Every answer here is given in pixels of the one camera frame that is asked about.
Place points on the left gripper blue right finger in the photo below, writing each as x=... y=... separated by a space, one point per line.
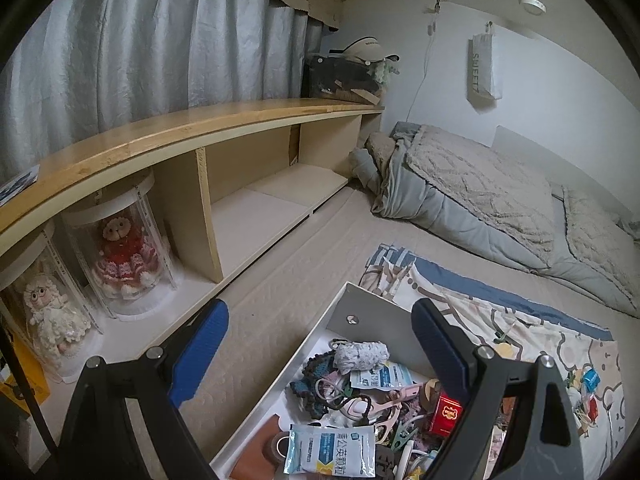
x=542 y=440

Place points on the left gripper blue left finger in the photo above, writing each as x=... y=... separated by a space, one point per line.
x=98 y=441

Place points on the white yarn ball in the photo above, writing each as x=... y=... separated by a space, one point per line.
x=354 y=356

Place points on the cartoon bear patterned blanket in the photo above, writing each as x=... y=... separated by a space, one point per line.
x=518 y=329

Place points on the blue mask packet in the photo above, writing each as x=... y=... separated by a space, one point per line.
x=590 y=380

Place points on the red glove packet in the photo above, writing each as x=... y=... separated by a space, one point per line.
x=592 y=409

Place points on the doll in white dress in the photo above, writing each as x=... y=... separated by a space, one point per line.
x=58 y=326

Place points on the doll in red dress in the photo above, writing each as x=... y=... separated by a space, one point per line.
x=128 y=264

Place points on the white storage box left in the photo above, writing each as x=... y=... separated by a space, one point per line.
x=315 y=423

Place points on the wooden bedside shelf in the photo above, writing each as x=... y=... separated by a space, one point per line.
x=231 y=180

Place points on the left beige quilted pillow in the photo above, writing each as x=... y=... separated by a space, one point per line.
x=500 y=191

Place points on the beige quilted pillow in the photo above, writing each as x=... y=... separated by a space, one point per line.
x=596 y=240
x=500 y=191

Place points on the right beige quilted pillow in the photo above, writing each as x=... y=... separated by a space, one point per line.
x=596 y=240

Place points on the white headboard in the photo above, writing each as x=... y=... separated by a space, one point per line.
x=555 y=168

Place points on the grey folded duvet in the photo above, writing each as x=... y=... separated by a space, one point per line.
x=380 y=166

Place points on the white hanging paper bag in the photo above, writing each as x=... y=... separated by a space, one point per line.
x=484 y=67

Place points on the grey curtain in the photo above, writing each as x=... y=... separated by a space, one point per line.
x=87 y=66

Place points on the black bag on shelf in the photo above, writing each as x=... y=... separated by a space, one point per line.
x=340 y=79

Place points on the white cap on shelf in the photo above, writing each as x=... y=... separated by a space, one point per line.
x=368 y=50

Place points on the ceiling smoke detector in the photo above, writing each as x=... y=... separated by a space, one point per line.
x=534 y=7

